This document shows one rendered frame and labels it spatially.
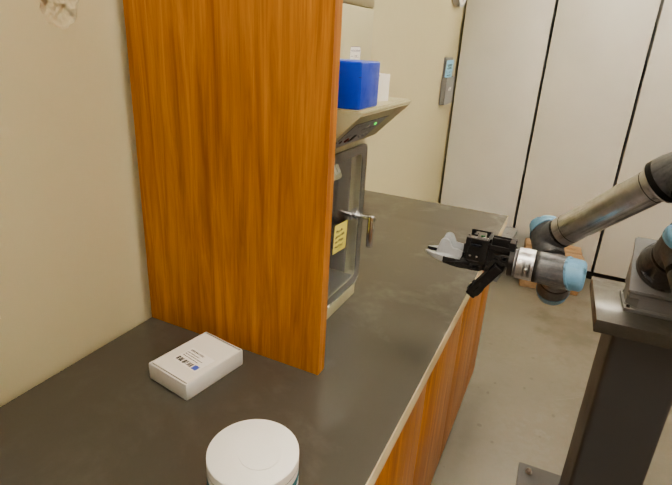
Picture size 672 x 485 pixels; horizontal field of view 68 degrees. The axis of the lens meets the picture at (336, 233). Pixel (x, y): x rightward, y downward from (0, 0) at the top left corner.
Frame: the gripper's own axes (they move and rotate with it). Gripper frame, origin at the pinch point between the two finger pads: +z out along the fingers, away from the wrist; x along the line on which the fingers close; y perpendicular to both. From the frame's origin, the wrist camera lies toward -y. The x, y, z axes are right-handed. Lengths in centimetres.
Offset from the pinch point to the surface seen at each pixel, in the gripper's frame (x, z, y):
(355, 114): 26.5, 12.2, 35.9
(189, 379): 53, 34, -17
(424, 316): -3.0, 0.4, -20.5
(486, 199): -285, 26, -64
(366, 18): -1, 23, 54
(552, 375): -141, -42, -114
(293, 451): 69, 0, -6
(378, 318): 4.5, 11.0, -20.5
